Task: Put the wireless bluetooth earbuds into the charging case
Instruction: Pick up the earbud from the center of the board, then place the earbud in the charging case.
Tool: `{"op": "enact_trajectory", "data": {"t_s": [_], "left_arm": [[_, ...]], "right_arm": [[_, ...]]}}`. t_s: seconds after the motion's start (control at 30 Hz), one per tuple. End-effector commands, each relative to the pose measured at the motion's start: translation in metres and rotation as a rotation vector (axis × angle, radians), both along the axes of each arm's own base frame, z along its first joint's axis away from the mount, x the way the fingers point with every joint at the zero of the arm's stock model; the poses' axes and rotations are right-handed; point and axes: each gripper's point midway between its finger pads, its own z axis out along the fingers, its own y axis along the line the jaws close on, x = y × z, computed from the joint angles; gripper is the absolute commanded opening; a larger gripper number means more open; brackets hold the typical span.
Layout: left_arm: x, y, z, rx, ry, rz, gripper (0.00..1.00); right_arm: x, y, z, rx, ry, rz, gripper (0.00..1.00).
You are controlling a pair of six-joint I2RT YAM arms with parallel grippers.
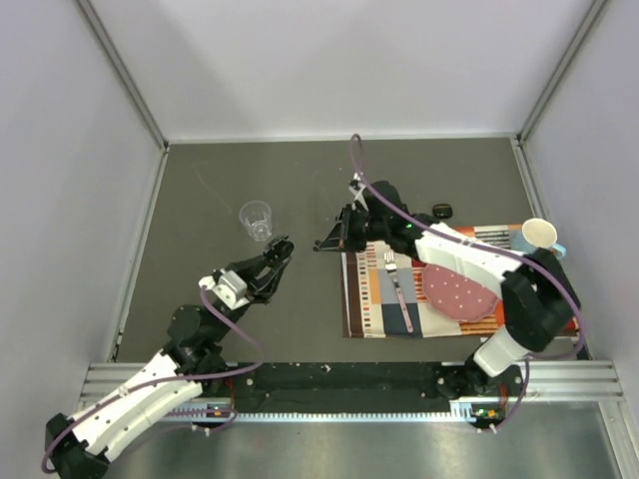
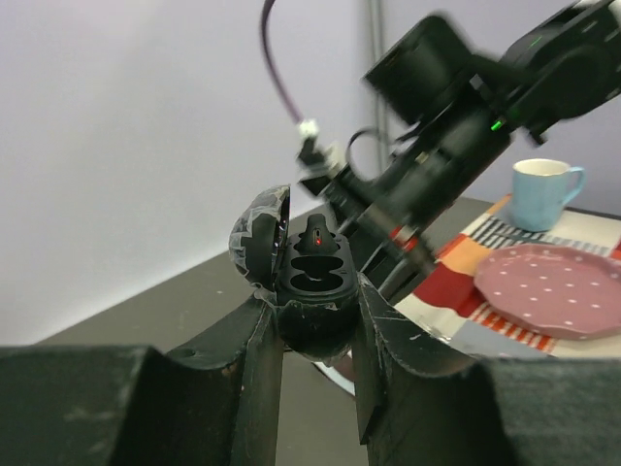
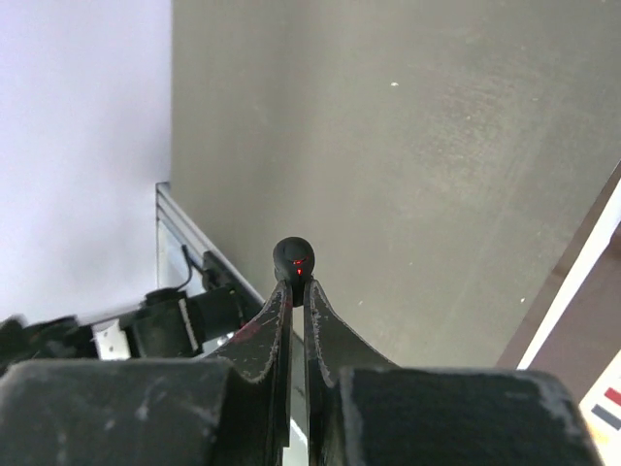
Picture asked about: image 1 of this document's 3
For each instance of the colourful patterned placemat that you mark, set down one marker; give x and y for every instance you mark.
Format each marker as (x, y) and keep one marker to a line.
(370, 308)

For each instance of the pink handled fork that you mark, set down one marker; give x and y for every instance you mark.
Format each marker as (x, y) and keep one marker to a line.
(391, 270)

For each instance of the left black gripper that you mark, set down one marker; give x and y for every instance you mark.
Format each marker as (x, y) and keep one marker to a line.
(248, 269)

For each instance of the aluminium frame profile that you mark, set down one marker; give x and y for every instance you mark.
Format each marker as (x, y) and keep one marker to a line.
(488, 408)

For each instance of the clear plastic cup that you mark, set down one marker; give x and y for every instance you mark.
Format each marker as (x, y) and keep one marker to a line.
(256, 218)

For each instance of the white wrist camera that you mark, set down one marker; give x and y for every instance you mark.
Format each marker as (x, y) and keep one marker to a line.
(227, 286)
(357, 189)

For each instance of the light blue mug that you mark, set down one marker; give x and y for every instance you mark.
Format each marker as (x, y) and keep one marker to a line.
(537, 233)

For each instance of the pink dotted plate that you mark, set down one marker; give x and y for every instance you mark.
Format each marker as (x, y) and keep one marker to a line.
(459, 298)

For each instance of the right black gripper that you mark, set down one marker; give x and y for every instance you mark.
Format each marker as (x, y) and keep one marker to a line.
(343, 229)

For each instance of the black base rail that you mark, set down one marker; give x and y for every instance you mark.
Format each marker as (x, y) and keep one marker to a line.
(346, 387)

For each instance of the black oval earbud case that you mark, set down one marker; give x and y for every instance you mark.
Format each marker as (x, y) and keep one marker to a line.
(442, 211)

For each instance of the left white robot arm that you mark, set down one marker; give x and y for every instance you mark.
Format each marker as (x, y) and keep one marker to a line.
(83, 445)

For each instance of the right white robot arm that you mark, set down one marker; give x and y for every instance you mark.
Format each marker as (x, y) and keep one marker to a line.
(537, 297)

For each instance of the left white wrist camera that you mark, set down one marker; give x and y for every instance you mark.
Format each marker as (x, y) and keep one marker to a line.
(227, 286)

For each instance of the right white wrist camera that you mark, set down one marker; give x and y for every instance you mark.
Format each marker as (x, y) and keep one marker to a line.
(357, 189)

